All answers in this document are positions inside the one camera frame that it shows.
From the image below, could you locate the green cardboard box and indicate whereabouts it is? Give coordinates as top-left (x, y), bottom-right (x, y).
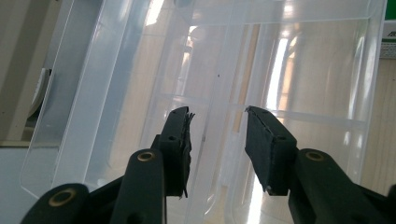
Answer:
top-left (380, 0), bottom-right (396, 60)

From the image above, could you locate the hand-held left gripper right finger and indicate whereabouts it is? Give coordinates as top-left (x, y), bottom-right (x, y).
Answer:
top-left (244, 105), bottom-right (387, 224)

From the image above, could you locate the clear plastic storage box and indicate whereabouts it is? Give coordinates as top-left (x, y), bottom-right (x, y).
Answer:
top-left (20, 0), bottom-right (389, 224)

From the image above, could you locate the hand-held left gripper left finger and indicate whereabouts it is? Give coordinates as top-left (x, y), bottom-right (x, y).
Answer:
top-left (108, 105), bottom-right (196, 224)

